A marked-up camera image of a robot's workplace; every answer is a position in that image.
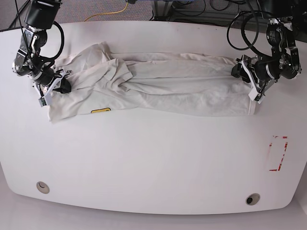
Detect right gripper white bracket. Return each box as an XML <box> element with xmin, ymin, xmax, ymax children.
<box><xmin>33</xmin><ymin>69</ymin><xmax>72</xmax><ymax>98</ymax></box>

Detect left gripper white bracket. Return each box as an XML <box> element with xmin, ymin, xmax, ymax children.
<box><xmin>231</xmin><ymin>55</ymin><xmax>277</xmax><ymax>95</ymax></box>

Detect white t-shirt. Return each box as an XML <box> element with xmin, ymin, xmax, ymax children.
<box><xmin>48</xmin><ymin>42</ymin><xmax>256</xmax><ymax>122</ymax></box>

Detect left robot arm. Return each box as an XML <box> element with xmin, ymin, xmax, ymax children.
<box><xmin>231</xmin><ymin>0</ymin><xmax>306</xmax><ymax>104</ymax></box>

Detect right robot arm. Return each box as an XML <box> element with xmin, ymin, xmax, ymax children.
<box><xmin>12</xmin><ymin>0</ymin><xmax>71</xmax><ymax>107</ymax></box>

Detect red tape rectangle marking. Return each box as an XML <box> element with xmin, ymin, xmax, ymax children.
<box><xmin>266</xmin><ymin>136</ymin><xmax>289</xmax><ymax>172</ymax></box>

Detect left table grommet hole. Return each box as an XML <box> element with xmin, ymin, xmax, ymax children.
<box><xmin>36</xmin><ymin>182</ymin><xmax>50</xmax><ymax>194</ymax></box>

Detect table grommet hole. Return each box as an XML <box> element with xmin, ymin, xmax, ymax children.
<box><xmin>36</xmin><ymin>182</ymin><xmax>50</xmax><ymax>194</ymax></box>
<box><xmin>246</xmin><ymin>193</ymin><xmax>260</xmax><ymax>206</ymax></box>

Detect right table grommet hole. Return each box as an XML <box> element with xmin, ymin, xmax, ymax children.
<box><xmin>246</xmin><ymin>193</ymin><xmax>260</xmax><ymax>206</ymax></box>

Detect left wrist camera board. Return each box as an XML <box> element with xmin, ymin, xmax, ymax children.
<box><xmin>248</xmin><ymin>89</ymin><xmax>265</xmax><ymax>104</ymax></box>

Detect yellow cable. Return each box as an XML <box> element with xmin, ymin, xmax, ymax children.
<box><xmin>85</xmin><ymin>0</ymin><xmax>130</xmax><ymax>22</ymax></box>

